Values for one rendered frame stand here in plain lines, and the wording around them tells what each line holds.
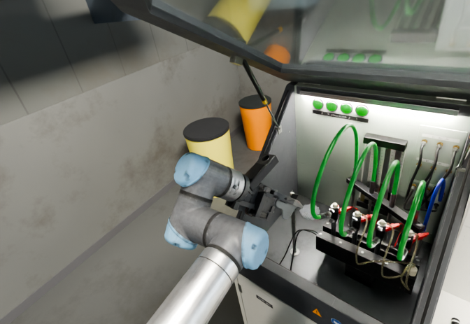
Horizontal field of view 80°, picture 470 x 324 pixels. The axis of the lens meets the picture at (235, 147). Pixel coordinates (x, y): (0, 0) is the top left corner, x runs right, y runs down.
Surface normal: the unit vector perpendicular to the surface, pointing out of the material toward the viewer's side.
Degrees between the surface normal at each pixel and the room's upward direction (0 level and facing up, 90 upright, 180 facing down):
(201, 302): 47
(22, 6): 90
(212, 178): 74
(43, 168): 90
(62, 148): 90
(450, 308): 0
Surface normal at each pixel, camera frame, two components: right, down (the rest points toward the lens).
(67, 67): 0.82, 0.19
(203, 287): 0.30, -0.59
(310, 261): -0.14, -0.85
